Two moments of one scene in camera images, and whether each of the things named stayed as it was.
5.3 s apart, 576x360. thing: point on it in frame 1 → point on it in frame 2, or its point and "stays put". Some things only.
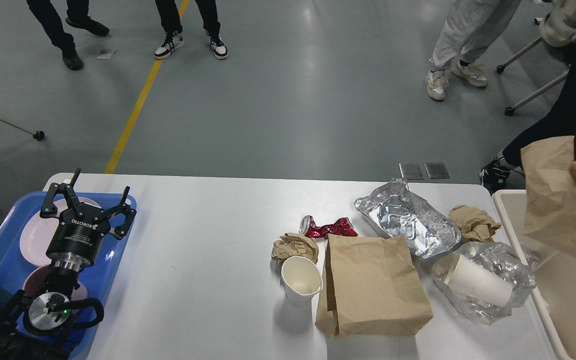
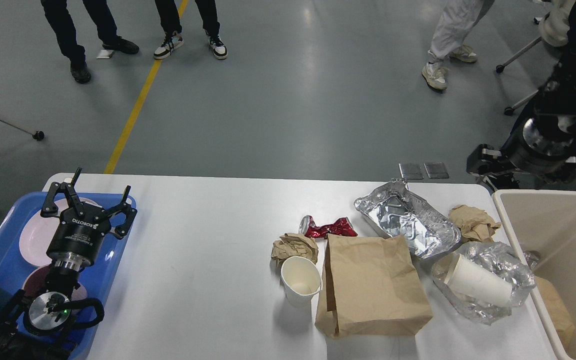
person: (77, 15) → (58, 13)
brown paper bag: (369, 287) stays put
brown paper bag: (566, 200) → (563, 321)
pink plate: (35, 235) stays put
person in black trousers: (170, 17) stays put
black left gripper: (74, 243) stays put
